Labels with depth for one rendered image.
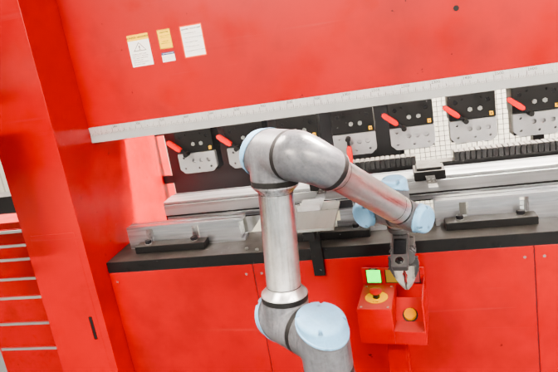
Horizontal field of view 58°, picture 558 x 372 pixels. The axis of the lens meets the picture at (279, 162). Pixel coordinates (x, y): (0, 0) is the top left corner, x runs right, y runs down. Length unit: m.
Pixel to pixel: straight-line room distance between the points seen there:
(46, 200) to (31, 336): 1.03
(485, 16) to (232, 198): 1.24
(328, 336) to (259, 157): 0.42
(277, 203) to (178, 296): 1.00
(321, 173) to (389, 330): 0.73
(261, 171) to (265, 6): 0.81
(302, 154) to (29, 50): 1.17
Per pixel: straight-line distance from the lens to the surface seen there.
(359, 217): 1.42
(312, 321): 1.18
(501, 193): 1.95
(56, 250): 2.12
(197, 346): 2.19
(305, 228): 1.69
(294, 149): 1.07
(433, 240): 1.83
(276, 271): 1.23
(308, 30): 1.80
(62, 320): 2.26
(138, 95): 2.01
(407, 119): 1.81
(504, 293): 1.95
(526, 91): 1.86
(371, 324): 1.66
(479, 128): 1.86
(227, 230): 2.03
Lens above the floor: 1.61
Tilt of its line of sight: 13 degrees down
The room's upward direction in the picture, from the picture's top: 10 degrees counter-clockwise
